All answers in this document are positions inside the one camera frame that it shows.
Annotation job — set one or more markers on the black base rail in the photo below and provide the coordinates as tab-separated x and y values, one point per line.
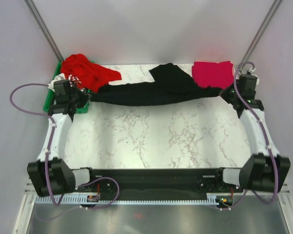
158	183

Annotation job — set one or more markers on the black t shirt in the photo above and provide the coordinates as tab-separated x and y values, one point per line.
171	85

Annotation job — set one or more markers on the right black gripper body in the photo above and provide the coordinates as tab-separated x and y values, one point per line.
229	95

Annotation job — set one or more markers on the blue grey cable duct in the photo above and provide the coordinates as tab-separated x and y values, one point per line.
91	199

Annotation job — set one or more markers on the white red printed t shirt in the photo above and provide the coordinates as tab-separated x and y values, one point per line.
73	81

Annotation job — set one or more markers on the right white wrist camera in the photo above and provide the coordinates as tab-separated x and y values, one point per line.
251	72

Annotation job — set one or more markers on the aluminium frame post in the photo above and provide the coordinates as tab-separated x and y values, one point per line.
43	27
259	15

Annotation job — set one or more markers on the left aluminium frame post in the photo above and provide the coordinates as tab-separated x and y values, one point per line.
43	27

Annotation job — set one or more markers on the folded pink t shirt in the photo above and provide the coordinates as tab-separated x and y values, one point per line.
213	74

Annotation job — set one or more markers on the right aluminium frame post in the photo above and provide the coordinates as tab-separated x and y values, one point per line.
259	15

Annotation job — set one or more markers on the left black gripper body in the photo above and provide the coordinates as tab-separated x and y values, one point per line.
78	98

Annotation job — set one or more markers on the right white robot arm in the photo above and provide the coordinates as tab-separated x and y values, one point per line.
266	169

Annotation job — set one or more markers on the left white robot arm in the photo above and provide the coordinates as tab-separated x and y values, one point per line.
50	175

